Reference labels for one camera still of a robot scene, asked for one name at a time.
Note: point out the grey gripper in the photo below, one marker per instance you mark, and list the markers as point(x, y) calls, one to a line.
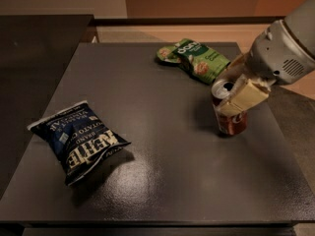
point(278, 55)

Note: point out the red coke can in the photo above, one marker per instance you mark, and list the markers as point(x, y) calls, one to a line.
point(228, 125)

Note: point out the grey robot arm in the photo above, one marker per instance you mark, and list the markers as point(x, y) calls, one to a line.
point(304, 13)

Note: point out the green snack bag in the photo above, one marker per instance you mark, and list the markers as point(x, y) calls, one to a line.
point(196, 59)

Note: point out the blue kettle chips bag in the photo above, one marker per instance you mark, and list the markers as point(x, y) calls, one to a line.
point(79, 139)

